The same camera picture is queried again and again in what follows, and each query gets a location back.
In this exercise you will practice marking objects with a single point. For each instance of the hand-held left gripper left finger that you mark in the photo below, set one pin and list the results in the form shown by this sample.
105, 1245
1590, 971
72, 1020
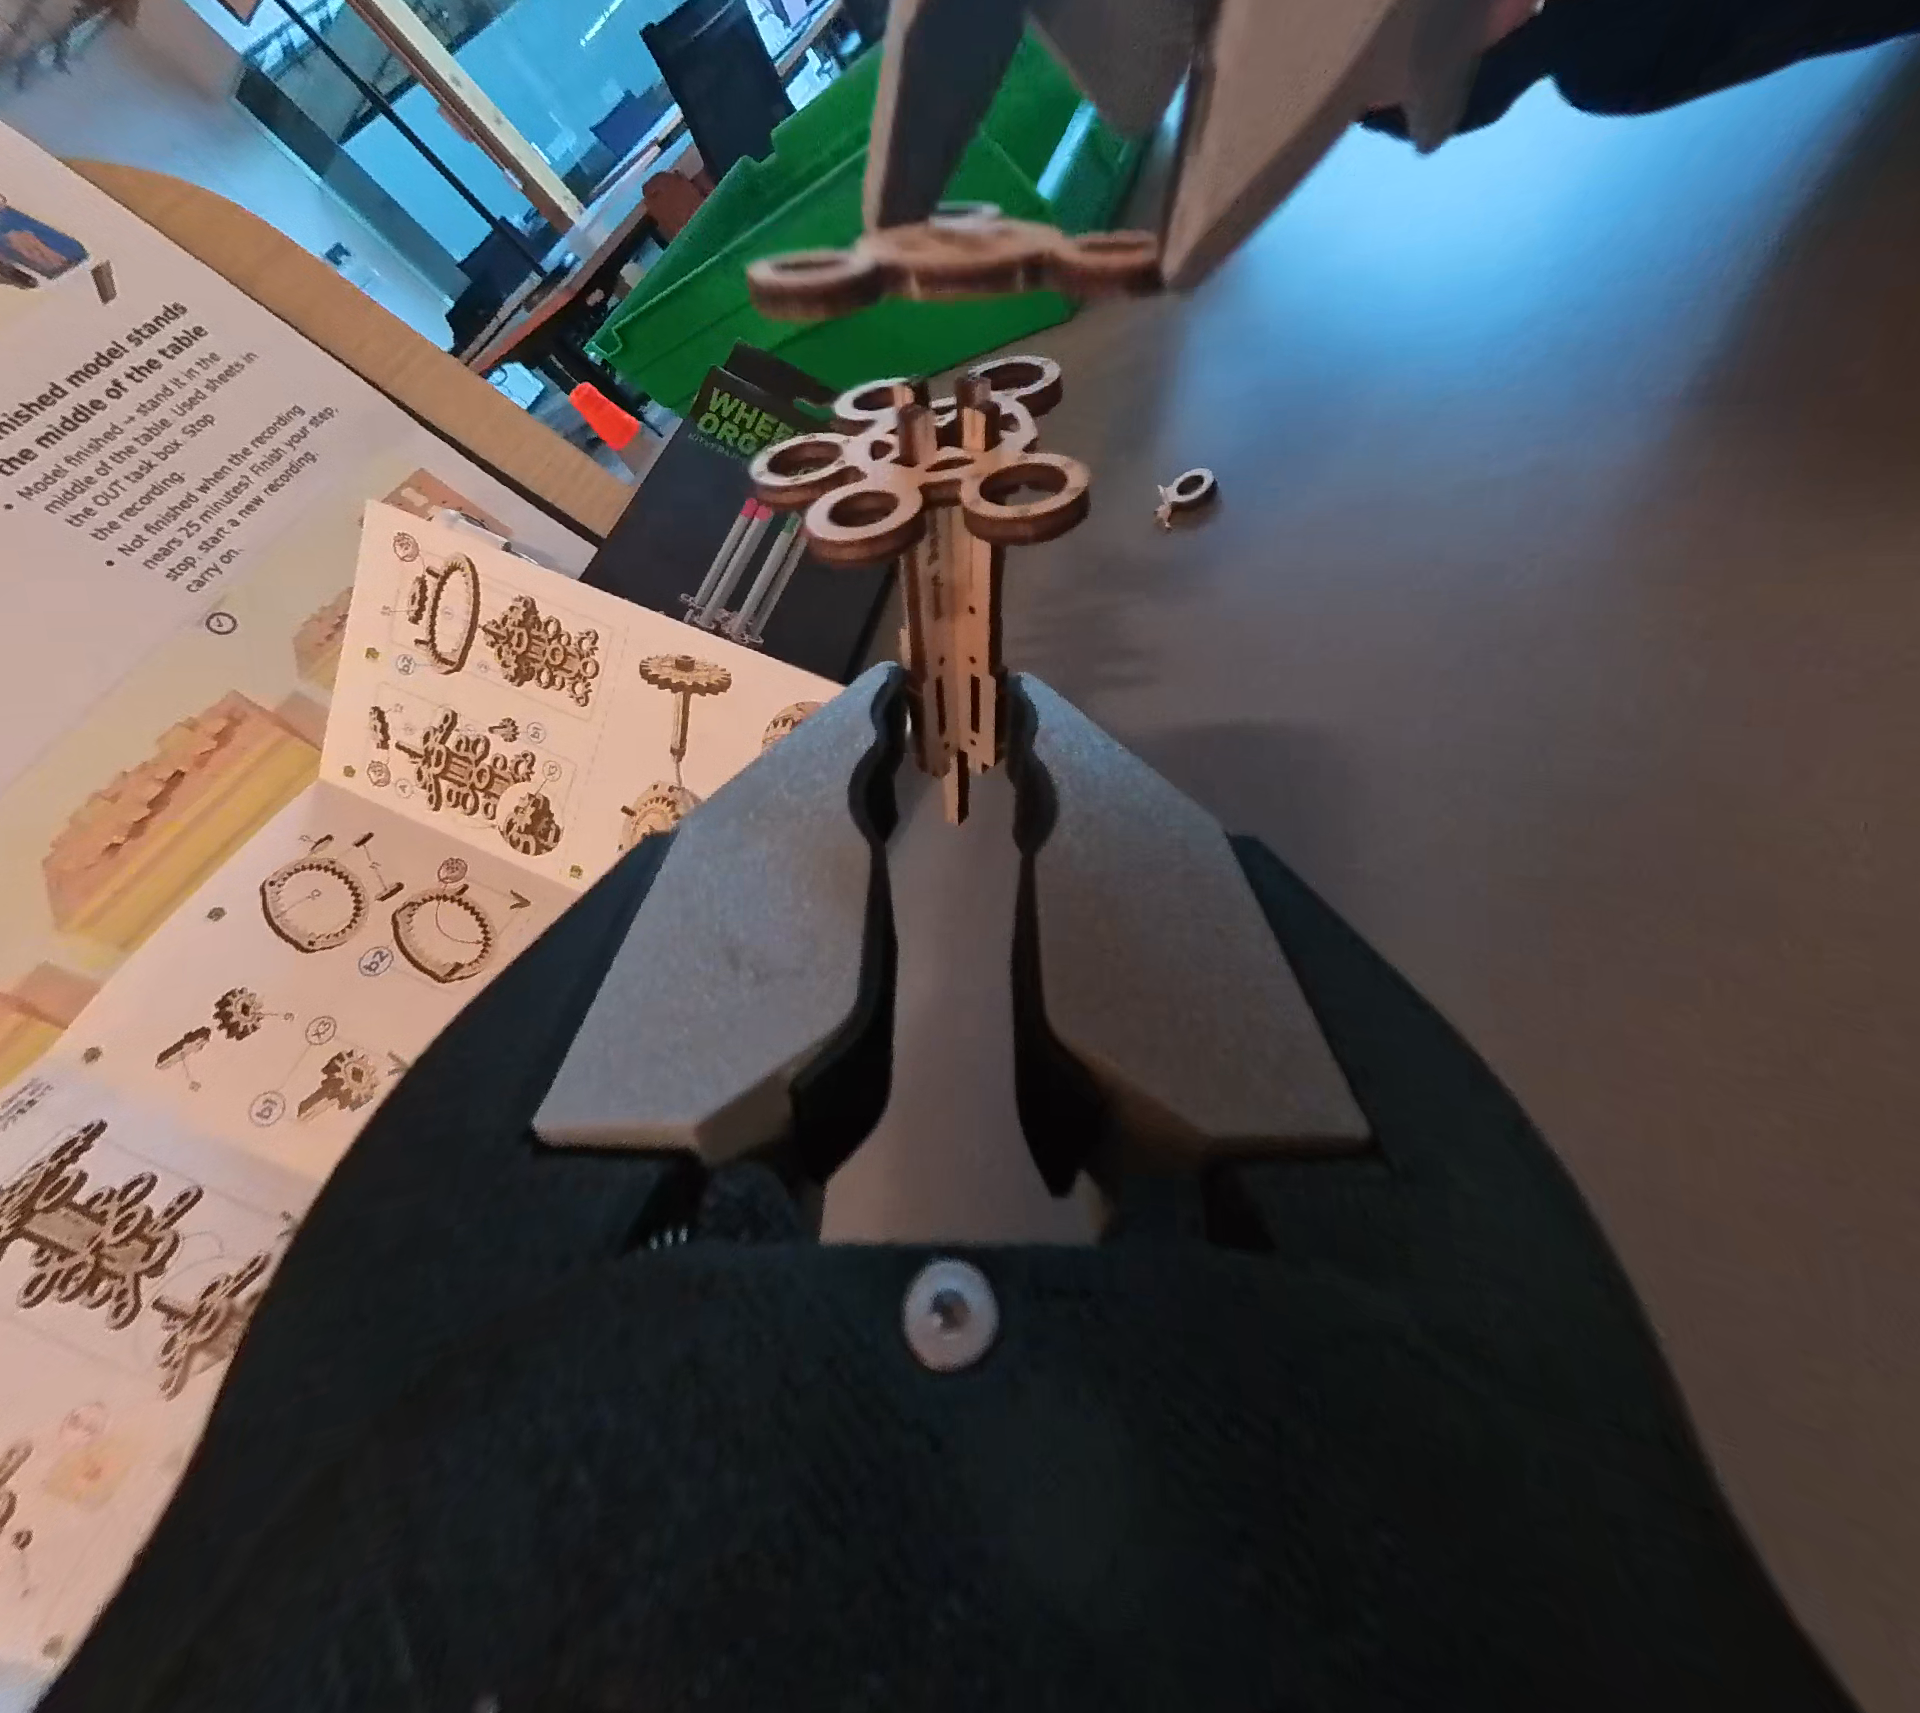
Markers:
704, 979

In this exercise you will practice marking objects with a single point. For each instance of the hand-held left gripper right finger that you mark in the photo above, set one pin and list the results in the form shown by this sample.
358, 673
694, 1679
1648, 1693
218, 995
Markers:
1185, 979

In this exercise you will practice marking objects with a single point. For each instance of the wooden flower-shaped plate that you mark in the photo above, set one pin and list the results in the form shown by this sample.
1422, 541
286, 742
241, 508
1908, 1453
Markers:
930, 273

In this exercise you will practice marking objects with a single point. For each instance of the wooden shaft flower plate assembly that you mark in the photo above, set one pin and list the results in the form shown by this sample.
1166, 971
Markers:
948, 634

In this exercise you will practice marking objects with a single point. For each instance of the green plastic bin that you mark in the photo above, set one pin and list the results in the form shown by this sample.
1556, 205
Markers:
780, 259

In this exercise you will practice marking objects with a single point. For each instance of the folded assembly instruction leaflet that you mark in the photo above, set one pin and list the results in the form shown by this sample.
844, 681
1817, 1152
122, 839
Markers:
451, 723

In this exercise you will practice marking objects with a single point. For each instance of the black product box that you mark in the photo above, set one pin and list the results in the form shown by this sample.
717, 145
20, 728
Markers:
674, 529

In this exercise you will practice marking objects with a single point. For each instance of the small orange object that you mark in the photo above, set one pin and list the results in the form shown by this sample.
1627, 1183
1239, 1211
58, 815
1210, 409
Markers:
604, 416

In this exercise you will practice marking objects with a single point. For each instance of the plywood display board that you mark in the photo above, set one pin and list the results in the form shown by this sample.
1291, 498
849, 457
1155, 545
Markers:
375, 362

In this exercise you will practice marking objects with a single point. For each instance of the instruction poster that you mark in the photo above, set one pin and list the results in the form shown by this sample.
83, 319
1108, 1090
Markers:
150, 513

